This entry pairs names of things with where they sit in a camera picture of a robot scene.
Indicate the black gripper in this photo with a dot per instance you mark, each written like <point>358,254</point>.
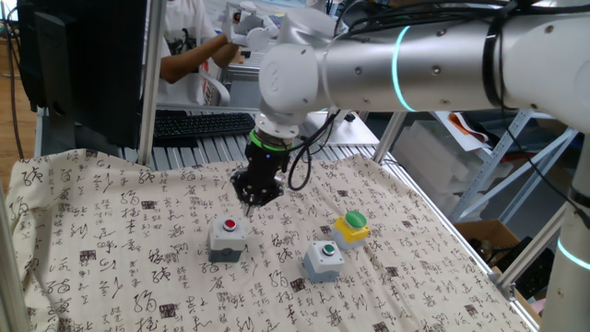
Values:
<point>267,161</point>

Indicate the grey box red button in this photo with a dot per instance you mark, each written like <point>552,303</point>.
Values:
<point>226,240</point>

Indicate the grey box green button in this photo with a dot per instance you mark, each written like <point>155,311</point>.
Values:
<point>322,265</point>

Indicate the yellow box green mushroom button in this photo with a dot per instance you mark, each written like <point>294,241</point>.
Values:
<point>350,230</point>

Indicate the bare operator forearm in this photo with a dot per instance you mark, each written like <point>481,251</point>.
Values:
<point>193,62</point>

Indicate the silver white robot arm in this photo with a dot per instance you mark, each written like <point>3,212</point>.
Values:
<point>415,69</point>

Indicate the black keyboard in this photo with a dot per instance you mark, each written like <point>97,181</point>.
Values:
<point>207,125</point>

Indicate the grey metal workbench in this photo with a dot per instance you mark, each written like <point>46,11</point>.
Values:
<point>239,92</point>

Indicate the white chair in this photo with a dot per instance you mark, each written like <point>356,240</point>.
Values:
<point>221,92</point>

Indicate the beige calligraphy print tablecloth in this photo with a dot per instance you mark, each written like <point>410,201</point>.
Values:
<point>138,230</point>

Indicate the white foam sheets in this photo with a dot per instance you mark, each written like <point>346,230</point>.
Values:
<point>428,161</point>

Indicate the person in white t-shirt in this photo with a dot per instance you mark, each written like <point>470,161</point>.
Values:
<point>175,27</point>

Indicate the black computer monitor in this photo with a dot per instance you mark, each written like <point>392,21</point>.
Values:
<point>92,69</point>

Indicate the paper with orange print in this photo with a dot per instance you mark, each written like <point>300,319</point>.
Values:
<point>461,129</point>

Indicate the brown cardboard box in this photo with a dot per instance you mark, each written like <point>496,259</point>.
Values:
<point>479,230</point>

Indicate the blue-grey metal shelf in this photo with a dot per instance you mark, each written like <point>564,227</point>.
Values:
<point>484,175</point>

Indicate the black electronic device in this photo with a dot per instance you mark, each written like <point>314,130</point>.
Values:
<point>530,272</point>

